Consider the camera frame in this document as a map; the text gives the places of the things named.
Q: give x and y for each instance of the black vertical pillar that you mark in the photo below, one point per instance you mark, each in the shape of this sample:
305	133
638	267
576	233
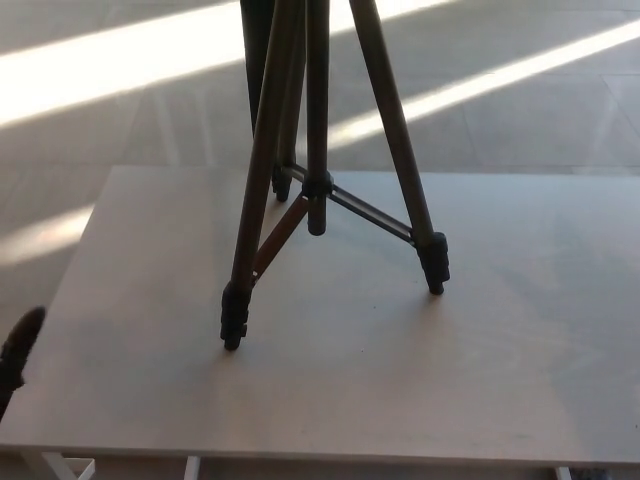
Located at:
252	50

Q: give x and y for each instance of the brown tripod with black feet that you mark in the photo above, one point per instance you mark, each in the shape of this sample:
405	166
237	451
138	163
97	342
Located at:
317	100

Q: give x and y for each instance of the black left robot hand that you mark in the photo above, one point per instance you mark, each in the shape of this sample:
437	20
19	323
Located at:
20	345

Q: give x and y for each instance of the white table leg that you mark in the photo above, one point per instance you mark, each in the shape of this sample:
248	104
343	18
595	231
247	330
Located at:
192	470
562	474

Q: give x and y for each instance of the white table frame brace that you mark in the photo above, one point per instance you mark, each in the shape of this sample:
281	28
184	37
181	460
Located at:
55	467

